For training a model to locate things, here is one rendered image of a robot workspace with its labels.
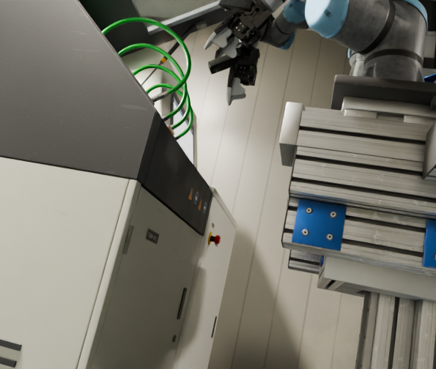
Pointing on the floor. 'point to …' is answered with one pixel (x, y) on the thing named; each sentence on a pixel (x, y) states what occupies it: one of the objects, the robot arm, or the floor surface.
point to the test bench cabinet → (44, 261)
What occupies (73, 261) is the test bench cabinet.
